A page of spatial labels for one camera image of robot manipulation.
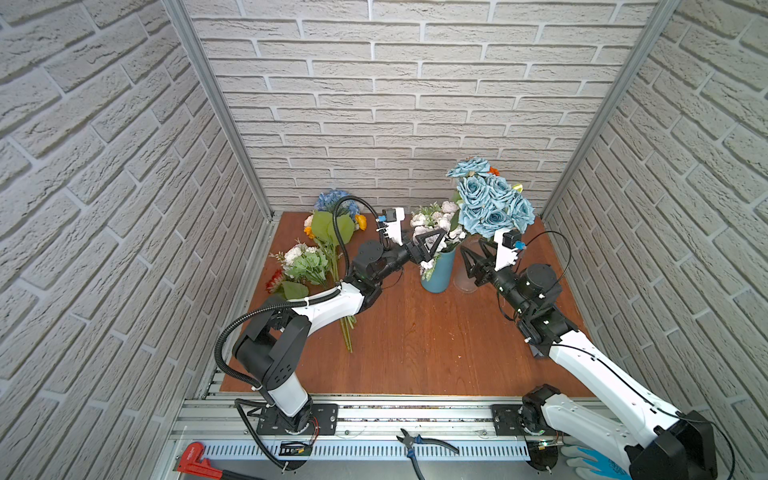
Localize clear ribbed glass vase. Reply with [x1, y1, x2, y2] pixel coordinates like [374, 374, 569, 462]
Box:
[453, 236, 482, 294]

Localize black handled pliers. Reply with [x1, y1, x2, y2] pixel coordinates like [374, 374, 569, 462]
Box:
[395, 428, 461, 480]

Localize blue hydrangea flower stem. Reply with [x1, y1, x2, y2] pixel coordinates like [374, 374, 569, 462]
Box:
[314, 189, 360, 219]

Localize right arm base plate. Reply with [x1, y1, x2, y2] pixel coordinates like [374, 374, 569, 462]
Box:
[491, 404, 561, 437]

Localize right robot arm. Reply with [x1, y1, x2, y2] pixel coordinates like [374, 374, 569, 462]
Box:
[460, 242, 718, 479]

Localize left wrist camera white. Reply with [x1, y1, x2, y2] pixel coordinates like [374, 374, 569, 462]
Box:
[376, 207, 405, 245]

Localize white pink flower bunch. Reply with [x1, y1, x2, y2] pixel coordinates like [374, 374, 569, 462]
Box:
[272, 243, 330, 285]

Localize aluminium rail frame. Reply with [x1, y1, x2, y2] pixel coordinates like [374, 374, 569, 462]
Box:
[155, 393, 614, 475]

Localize dusty blue flower stem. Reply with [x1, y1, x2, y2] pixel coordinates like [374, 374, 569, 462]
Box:
[446, 157, 535, 239]

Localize red gerbera flower stem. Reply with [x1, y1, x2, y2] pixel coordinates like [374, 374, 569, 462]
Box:
[266, 269, 309, 300]

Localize red clamp tool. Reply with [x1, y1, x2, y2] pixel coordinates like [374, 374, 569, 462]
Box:
[175, 442, 262, 480]

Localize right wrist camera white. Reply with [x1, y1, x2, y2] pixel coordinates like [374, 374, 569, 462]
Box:
[493, 228, 525, 271]

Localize black corrugated cable hose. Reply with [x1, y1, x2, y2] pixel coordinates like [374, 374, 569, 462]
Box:
[214, 195, 382, 472]

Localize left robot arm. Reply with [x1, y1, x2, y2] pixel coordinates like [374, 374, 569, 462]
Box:
[232, 229, 447, 433]

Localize teal ceramic vase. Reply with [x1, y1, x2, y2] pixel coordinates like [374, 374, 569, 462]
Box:
[421, 249, 457, 294]

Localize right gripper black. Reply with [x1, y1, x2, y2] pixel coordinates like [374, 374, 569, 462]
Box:
[463, 240, 531, 321]

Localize white lilac flower bouquet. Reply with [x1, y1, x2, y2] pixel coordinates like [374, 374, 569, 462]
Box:
[410, 200, 468, 281]

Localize yellow white poppy stem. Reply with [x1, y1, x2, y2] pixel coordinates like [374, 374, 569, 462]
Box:
[304, 211, 365, 353]

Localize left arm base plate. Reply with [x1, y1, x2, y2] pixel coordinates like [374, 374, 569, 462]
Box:
[256, 403, 339, 436]

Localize blue work glove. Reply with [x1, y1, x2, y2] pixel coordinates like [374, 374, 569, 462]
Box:
[560, 445, 631, 480]

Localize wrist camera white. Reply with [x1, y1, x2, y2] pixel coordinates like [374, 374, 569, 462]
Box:
[376, 207, 405, 245]
[493, 228, 525, 271]

